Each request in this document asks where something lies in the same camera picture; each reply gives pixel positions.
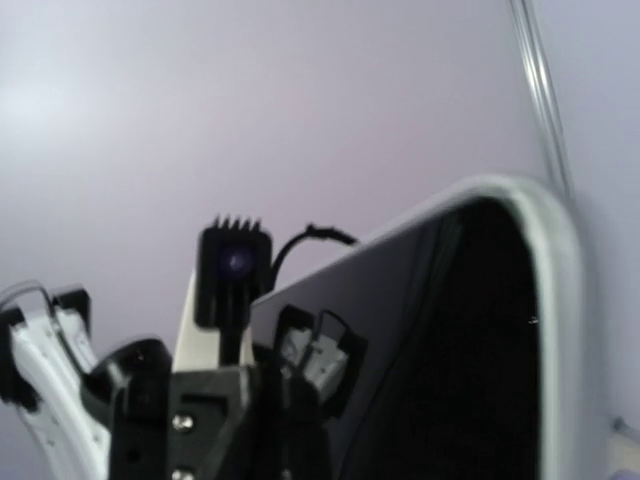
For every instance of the white-edged black smartphone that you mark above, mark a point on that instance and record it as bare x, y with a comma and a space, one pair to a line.
472, 307

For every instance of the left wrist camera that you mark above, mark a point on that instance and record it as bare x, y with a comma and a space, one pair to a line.
232, 269

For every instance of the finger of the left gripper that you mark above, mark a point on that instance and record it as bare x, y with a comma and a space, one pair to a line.
45, 352

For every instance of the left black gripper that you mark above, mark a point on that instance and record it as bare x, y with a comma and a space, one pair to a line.
267, 421

